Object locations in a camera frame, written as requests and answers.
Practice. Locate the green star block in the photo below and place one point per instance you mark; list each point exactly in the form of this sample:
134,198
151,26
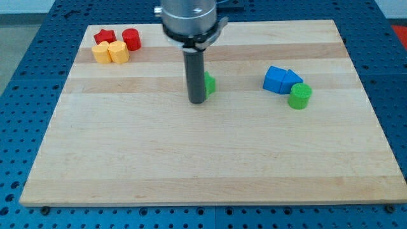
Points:
210,84

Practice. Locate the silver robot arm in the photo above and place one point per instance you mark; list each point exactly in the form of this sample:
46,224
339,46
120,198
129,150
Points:
191,26

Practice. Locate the red cylinder block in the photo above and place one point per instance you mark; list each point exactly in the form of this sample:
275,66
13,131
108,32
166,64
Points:
132,39

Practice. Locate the yellow hexagon block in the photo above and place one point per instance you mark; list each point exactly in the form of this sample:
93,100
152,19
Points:
119,52

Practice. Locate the red star block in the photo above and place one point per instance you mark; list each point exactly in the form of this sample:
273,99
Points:
104,35

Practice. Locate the green cylinder block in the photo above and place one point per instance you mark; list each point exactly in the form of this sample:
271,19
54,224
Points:
299,96

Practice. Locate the blue perforated table frame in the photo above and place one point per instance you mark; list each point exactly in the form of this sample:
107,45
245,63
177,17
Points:
28,101

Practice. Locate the wooden board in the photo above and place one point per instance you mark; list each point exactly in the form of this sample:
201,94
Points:
127,135

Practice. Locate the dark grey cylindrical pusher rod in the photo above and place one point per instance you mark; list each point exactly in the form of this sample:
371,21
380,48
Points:
195,80

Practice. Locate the blue cube block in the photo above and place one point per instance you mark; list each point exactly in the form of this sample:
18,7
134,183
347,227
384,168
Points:
273,79

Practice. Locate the yellow heart block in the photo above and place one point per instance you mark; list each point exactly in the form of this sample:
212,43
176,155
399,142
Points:
101,53

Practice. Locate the blue triangle block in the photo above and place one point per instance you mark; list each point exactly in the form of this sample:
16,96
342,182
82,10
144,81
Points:
290,79

